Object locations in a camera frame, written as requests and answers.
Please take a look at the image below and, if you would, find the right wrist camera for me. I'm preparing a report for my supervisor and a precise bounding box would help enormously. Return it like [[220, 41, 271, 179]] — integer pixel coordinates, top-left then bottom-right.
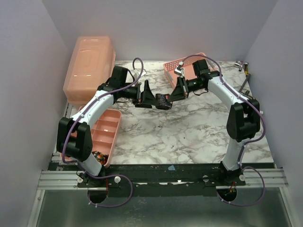
[[174, 61, 185, 77]]

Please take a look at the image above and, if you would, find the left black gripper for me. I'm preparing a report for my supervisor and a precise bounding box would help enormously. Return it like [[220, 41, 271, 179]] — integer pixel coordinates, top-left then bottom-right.
[[121, 80, 160, 109]]

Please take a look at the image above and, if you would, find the pink perforated basket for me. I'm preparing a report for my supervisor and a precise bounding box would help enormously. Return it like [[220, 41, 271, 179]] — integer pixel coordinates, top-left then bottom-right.
[[163, 56, 218, 88]]

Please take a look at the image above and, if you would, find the grey metal clamp tool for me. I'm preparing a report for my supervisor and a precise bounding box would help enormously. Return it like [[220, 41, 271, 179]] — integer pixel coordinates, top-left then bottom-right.
[[234, 61, 251, 96]]

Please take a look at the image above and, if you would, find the rolled floral tie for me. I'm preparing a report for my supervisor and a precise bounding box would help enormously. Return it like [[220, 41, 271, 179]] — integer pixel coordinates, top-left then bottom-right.
[[92, 151, 108, 166]]

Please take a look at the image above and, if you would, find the purple cable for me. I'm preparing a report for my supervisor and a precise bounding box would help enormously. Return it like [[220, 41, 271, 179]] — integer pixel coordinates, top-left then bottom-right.
[[62, 57, 145, 209], [179, 55, 267, 207]]

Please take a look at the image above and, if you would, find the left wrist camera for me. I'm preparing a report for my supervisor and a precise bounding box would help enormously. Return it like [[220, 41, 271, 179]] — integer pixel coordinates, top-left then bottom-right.
[[131, 69, 146, 79]]

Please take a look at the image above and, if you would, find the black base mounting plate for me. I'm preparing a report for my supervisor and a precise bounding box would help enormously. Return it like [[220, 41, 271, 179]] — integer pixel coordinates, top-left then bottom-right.
[[47, 160, 247, 198]]

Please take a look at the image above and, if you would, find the pink divided organizer tray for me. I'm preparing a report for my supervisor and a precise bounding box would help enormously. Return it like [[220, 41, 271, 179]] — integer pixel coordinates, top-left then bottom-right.
[[60, 105, 122, 169]]

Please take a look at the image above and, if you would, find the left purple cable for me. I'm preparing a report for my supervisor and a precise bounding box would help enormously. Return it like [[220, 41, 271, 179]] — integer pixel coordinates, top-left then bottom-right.
[[62, 57, 145, 209]]

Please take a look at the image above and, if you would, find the aluminium rail frame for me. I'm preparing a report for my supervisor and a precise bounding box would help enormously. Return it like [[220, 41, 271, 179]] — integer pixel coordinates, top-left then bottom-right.
[[28, 165, 300, 227]]

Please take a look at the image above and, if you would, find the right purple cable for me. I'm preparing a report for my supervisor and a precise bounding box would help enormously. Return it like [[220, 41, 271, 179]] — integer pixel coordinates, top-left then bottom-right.
[[179, 55, 267, 207]]

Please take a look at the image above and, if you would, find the pink translucent storage box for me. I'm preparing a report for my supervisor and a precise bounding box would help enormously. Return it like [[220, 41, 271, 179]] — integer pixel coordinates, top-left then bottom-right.
[[63, 36, 116, 109]]

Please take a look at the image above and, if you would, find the dark floral necktie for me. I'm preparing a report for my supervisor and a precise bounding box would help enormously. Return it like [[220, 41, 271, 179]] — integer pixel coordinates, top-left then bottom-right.
[[155, 93, 172, 110]]

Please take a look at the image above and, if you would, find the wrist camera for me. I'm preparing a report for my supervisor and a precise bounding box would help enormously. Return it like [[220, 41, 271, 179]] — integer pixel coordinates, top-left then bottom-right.
[[174, 61, 185, 77], [131, 69, 146, 79]]

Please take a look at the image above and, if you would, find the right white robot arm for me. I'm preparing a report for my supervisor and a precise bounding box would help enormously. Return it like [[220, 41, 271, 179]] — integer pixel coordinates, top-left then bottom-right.
[[168, 59, 260, 185]]

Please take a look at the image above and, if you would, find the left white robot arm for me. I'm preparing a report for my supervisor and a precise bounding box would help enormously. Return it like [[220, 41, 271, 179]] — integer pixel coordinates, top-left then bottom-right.
[[56, 66, 145, 187]]

